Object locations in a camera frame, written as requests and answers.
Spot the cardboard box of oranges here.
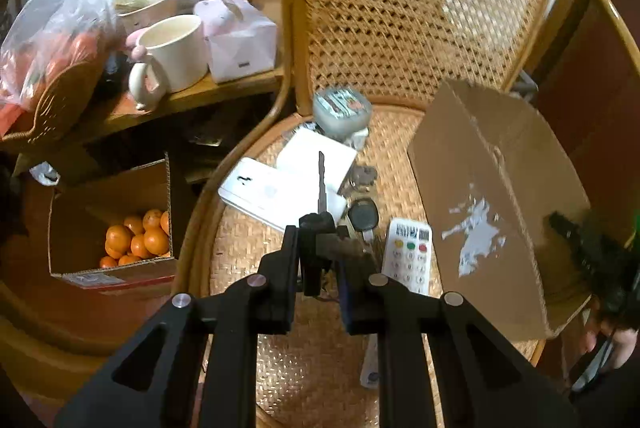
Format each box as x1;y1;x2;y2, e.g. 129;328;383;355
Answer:
48;155;189;294

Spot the black car key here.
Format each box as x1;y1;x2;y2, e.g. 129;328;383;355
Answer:
347;197;378;244

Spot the person right hand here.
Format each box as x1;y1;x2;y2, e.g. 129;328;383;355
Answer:
579;325;638;372

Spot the white bowl cup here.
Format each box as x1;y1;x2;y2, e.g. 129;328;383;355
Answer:
115;0;178;34

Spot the white ceramic mug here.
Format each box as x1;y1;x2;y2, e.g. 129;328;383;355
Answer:
126;14;208;111

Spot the brown cardboard box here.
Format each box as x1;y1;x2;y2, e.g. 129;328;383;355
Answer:
408;81;590;341

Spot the white tube device with strap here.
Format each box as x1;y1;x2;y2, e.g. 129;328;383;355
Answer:
360;334;380;389

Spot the pink white tissue box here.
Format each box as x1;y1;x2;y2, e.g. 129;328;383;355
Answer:
193;0;278;83

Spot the woven wooden basket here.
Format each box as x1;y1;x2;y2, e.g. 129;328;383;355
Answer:
1;54;107;153

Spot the white tv remote control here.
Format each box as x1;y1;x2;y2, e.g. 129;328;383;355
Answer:
382;218;433;296

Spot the rattan wicker armchair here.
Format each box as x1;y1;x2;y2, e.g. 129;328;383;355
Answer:
171;0;640;428

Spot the white square adapter box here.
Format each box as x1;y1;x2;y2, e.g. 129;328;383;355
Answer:
274;126;359;194

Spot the plastic bag of oranges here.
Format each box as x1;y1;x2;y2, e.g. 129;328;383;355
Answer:
1;0;124;110

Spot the wooden side table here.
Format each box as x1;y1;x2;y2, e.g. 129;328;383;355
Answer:
0;0;286;154

